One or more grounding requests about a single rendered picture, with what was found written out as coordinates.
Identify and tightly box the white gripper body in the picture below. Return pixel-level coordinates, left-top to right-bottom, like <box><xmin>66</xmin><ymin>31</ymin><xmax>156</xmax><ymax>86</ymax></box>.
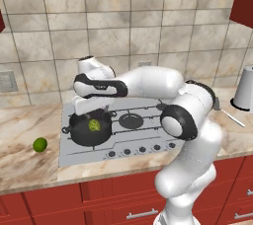
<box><xmin>71</xmin><ymin>95</ymin><xmax>115</xmax><ymax>116</ymax></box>

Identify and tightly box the green broccoli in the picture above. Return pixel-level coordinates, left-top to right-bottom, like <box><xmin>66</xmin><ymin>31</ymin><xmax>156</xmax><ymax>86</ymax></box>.
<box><xmin>87</xmin><ymin>118</ymin><xmax>103</xmax><ymax>133</ymax></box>

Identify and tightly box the black cooking pot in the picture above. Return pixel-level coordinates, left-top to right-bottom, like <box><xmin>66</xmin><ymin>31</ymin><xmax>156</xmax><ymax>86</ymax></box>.
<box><xmin>61</xmin><ymin>109</ymin><xmax>119</xmax><ymax>147</ymax></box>

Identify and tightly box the green lime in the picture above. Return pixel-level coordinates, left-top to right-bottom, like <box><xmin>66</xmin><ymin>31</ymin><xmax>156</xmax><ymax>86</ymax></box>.
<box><xmin>32</xmin><ymin>137</ymin><xmax>48</xmax><ymax>154</ymax></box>

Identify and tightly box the grey hob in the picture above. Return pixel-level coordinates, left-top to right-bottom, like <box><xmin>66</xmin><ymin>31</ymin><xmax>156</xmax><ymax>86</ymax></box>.
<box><xmin>57</xmin><ymin>98</ymin><xmax>186</xmax><ymax>169</ymax></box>

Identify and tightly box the red drawer front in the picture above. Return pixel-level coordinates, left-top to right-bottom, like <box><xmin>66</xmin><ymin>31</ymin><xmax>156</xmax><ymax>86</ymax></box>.
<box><xmin>230</xmin><ymin>155</ymin><xmax>253</xmax><ymax>203</ymax></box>
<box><xmin>192</xmin><ymin>155</ymin><xmax>247</xmax><ymax>225</ymax></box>
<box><xmin>215</xmin><ymin>194</ymin><xmax>253</xmax><ymax>225</ymax></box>
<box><xmin>83</xmin><ymin>196</ymin><xmax>168</xmax><ymax>225</ymax></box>
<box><xmin>79</xmin><ymin>169</ymin><xmax>166</xmax><ymax>204</ymax></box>

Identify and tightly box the red cupboard door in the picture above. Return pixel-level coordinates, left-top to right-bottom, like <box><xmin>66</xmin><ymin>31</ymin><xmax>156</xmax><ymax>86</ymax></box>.
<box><xmin>22</xmin><ymin>183</ymin><xmax>88</xmax><ymax>225</ymax></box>
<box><xmin>0</xmin><ymin>192</ymin><xmax>35</xmax><ymax>225</ymax></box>

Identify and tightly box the small beige wall socket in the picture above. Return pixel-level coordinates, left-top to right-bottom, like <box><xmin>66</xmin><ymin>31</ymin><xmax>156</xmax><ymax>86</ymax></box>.
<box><xmin>137</xmin><ymin>59</ymin><xmax>153</xmax><ymax>68</ymax></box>

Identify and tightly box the grey wall socket plate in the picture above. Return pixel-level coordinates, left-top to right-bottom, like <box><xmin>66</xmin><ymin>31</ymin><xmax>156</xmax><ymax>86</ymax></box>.
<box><xmin>0</xmin><ymin>69</ymin><xmax>20</xmax><ymax>93</ymax></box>

